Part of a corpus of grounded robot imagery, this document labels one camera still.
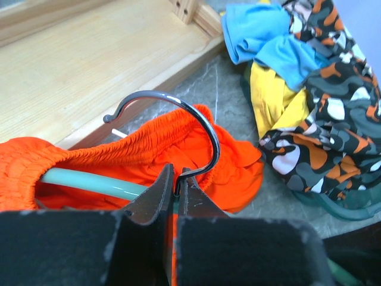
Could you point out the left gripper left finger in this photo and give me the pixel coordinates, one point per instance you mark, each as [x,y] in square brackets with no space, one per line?
[145,209]

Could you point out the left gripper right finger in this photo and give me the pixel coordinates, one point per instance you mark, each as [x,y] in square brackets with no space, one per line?
[193,202]

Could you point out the camouflage patterned shorts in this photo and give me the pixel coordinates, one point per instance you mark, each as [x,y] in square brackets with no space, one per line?
[335,150]

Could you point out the yellow garment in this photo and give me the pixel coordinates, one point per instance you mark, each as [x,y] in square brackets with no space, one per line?
[275,105]

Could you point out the wooden clothes rack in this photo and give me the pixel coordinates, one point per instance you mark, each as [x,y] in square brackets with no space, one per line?
[65,64]

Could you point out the light blue garment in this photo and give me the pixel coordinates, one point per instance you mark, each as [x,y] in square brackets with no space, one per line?
[260,33]

